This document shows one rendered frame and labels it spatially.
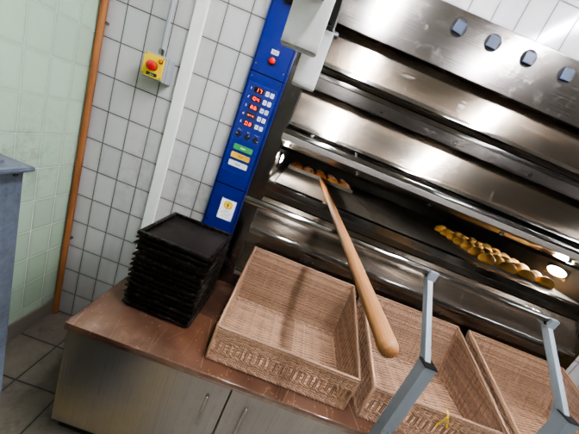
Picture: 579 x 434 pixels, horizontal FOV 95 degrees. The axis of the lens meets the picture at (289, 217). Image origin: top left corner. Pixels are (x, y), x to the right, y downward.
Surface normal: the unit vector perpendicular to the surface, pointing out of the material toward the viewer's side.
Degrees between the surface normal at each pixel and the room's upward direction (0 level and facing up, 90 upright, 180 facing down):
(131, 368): 90
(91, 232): 90
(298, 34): 89
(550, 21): 90
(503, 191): 70
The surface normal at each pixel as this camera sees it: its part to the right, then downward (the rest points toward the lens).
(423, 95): 0.07, -0.05
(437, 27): -0.07, 0.27
